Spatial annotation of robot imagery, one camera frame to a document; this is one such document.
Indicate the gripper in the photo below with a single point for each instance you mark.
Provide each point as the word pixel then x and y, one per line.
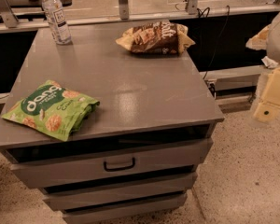
pixel 279 38

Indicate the brown chip bag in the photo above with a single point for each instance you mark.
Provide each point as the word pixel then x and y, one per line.
pixel 160 37

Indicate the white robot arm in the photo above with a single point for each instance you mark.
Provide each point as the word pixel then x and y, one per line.
pixel 268 38

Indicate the green rice chip bag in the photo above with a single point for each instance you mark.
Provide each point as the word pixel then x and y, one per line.
pixel 52 110

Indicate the white crumpled wipe packet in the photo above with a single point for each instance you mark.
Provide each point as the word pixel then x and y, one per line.
pixel 269 63

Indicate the grey drawer cabinet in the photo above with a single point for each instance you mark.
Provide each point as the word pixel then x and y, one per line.
pixel 144 101

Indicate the clear plastic water bottle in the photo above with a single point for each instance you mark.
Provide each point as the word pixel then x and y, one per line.
pixel 57 22

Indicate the bottom grey drawer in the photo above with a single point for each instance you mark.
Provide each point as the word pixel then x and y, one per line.
pixel 125 209

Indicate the grey drawer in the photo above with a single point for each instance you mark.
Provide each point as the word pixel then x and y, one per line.
pixel 80 168
pixel 125 209
pixel 120 191

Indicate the middle grey drawer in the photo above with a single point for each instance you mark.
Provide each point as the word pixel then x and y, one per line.
pixel 120 191

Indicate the top grey drawer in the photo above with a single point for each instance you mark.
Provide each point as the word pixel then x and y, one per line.
pixel 80 168

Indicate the black drawer handle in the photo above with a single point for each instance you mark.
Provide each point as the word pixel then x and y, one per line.
pixel 119 166

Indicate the metal rail frame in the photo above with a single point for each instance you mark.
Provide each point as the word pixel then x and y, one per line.
pixel 28 15

